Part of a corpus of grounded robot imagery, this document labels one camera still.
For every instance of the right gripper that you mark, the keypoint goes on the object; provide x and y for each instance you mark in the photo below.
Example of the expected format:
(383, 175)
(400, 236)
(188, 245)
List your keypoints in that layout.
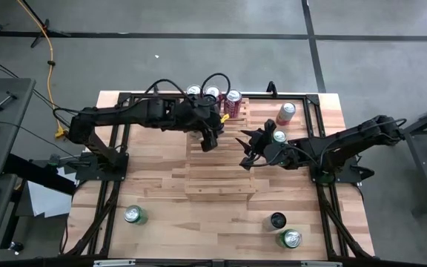
(278, 155)

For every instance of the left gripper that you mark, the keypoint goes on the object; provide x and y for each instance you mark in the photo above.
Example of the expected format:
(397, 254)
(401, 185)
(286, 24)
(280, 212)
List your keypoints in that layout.
(202, 115)

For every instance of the red Coca-Cola can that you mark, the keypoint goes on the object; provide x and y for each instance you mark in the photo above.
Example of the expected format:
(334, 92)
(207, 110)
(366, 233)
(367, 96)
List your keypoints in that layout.
(212, 91)
(232, 105)
(194, 90)

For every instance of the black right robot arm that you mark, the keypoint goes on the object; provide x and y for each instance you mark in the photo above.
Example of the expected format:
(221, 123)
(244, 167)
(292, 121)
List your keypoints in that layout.
(347, 142)

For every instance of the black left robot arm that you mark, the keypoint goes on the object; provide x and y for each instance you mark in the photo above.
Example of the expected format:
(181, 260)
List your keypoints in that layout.
(124, 115)

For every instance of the slatted wooden shelf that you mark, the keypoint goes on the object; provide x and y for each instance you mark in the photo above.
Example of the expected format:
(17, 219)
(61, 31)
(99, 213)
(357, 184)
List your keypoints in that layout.
(221, 174)

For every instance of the yellow tag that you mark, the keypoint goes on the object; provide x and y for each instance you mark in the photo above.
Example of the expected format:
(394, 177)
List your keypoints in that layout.
(224, 118)

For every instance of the green soda can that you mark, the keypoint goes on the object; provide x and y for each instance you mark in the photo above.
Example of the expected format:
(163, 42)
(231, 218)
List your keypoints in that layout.
(279, 135)
(290, 238)
(133, 214)

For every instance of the silver and red can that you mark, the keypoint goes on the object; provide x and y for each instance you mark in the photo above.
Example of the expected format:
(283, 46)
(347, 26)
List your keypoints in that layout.
(284, 115)

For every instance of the grey clamp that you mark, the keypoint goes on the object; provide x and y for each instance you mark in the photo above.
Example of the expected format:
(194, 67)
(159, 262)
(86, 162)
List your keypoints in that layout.
(55, 159)

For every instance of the black support beam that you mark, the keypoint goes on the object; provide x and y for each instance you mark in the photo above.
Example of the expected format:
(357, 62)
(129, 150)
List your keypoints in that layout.
(39, 174)

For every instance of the white paper sheets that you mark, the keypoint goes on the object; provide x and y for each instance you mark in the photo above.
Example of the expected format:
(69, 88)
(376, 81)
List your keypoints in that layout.
(46, 200)

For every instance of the black tripod stand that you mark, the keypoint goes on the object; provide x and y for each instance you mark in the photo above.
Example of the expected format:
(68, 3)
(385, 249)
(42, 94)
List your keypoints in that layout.
(46, 26)

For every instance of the black knob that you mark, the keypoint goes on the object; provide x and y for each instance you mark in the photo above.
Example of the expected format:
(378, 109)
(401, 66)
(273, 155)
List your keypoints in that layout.
(15, 246)

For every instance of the black hook bracket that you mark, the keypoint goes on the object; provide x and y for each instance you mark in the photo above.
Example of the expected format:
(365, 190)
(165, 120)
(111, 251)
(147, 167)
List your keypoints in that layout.
(156, 89)
(271, 89)

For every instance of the black metal table frame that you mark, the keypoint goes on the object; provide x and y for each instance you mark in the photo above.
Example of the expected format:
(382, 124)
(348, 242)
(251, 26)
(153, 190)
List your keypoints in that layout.
(313, 98)

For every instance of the silver metal bracket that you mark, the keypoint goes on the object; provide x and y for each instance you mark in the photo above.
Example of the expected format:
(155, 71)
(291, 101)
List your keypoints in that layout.
(321, 264)
(114, 262)

